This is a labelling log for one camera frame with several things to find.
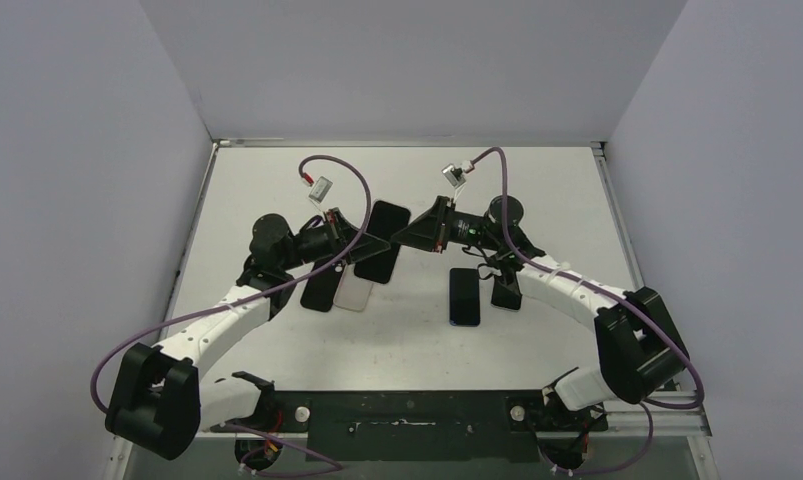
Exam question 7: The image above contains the black phone case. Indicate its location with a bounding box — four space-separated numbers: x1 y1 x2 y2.
300 260 344 313

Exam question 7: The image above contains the blue-edged black phone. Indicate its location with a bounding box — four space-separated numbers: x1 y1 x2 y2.
449 268 481 327

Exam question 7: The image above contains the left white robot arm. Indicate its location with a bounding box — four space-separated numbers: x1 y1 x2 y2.
105 209 391 460

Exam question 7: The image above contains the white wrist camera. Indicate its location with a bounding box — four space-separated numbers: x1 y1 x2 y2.
442 161 474 202
301 173 333 206

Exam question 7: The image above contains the phone pink case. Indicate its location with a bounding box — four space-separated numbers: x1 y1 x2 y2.
333 267 374 312
353 200 413 286

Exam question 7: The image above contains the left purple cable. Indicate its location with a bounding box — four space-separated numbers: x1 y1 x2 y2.
89 154 374 478

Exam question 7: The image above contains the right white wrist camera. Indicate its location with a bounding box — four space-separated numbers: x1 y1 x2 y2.
442 161 474 202

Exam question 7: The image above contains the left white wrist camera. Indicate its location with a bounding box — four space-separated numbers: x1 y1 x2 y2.
301 173 333 206

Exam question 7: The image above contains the white-edged black phone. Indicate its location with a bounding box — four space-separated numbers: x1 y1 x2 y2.
490 275 522 311

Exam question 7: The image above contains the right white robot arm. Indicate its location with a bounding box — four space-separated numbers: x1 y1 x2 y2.
391 196 689 429

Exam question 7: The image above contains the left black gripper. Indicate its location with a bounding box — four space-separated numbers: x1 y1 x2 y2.
280 207 390 271

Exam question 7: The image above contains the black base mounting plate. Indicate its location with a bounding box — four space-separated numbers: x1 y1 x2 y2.
237 390 608 463

